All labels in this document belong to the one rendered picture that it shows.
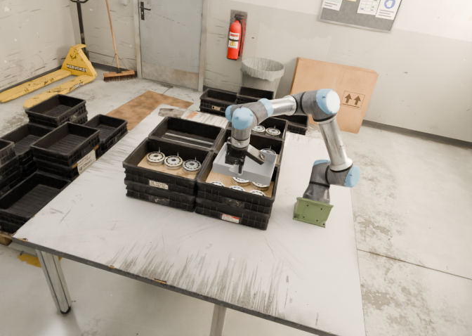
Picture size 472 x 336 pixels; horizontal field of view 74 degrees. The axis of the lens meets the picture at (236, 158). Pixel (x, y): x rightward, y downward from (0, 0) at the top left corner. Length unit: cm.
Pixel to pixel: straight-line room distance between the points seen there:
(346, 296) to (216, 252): 61
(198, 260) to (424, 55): 390
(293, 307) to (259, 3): 375
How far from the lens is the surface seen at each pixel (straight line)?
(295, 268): 159
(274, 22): 448
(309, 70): 441
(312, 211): 176
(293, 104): 153
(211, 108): 355
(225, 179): 176
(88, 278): 241
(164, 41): 496
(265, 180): 141
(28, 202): 264
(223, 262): 153
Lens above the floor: 191
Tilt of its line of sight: 34 degrees down
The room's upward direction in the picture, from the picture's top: 8 degrees clockwise
